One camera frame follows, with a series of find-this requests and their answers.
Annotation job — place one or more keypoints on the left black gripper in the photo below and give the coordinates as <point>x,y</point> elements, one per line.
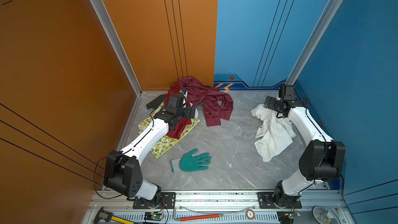
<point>187,114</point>

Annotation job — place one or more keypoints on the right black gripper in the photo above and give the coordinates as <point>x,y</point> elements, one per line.
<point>272,100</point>

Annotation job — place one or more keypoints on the white cloth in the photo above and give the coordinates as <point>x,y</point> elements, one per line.
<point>274,135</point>

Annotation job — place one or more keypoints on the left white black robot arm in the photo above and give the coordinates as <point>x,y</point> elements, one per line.
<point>123,172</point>

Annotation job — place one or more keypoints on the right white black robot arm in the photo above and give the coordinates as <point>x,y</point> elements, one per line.
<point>322,159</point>

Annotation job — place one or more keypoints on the red cloth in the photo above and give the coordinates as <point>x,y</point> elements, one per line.
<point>175,133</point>

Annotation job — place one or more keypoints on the lemon print cloth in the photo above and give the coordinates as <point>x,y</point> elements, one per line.
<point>166,143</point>

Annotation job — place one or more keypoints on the dark grey cloth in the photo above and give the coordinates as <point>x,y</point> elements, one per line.
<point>154,104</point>

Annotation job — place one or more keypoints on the maroon shirt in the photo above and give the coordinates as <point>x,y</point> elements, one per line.
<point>217,105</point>

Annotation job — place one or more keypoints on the green work glove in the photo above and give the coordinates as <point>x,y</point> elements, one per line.
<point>191,162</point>

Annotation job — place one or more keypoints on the left green circuit board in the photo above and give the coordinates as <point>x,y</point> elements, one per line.
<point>152,216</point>

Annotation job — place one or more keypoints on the round red white sticker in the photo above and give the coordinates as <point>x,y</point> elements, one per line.
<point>250,214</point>

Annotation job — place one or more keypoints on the right small circuit board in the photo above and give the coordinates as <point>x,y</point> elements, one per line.
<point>293,215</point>

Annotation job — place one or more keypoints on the round metal disc part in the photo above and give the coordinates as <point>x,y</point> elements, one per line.
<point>323,216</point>

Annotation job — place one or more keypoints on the yellow tape measure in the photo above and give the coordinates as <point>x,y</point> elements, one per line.
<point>121,220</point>

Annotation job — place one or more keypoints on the digital caliper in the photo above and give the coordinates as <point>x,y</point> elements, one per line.
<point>102,215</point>

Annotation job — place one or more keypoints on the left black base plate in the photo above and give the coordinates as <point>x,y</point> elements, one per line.
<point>169,199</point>

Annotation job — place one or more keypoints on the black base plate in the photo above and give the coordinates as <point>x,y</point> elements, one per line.
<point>169,199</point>
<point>269,200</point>

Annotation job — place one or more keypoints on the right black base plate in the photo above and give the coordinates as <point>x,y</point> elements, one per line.
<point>269,200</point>

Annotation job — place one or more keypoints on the red handled allen key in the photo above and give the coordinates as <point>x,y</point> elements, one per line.
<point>198,216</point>

